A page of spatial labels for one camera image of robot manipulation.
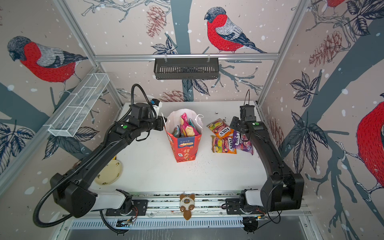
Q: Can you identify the purple Fox's candy bag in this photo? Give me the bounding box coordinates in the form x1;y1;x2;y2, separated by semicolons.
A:
232;131;254;155

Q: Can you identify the orange Fox's candy bag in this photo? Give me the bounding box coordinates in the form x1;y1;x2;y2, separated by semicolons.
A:
211;136;237;154
207;119;234;139

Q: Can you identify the red paper gift bag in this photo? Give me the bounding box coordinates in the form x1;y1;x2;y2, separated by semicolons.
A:
165;109;203;163

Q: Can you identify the pink Lay's chips bag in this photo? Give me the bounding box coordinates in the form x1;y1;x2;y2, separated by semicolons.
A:
180;113;200;137

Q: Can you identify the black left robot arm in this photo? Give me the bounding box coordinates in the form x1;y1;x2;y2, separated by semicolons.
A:
51;99;165;218

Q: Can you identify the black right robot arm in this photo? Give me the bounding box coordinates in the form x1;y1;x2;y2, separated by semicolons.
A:
230;104;305;212

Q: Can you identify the green snack packet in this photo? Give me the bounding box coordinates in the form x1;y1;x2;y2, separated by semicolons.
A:
172;125;182;138

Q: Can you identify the yellow round plate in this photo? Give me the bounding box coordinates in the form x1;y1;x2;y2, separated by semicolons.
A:
94;158;123;186

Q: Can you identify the white mesh tray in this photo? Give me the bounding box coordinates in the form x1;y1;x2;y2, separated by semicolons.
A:
48;73;110;137

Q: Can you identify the plush cat toy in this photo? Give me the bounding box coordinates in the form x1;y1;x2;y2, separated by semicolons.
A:
180;194;195;221

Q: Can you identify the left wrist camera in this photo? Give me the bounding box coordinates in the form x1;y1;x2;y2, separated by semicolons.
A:
151;99;163;115

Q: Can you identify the black wire basket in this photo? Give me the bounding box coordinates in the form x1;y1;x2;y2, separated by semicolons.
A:
154;58;220;80

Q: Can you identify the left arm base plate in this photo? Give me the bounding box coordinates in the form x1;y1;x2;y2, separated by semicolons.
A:
106;200;149;217

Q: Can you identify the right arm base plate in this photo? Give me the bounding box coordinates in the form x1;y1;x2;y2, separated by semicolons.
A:
221;199;266;215

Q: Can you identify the black corrugated cable conduit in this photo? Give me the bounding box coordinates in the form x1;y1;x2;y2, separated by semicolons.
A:
32;140;115;228

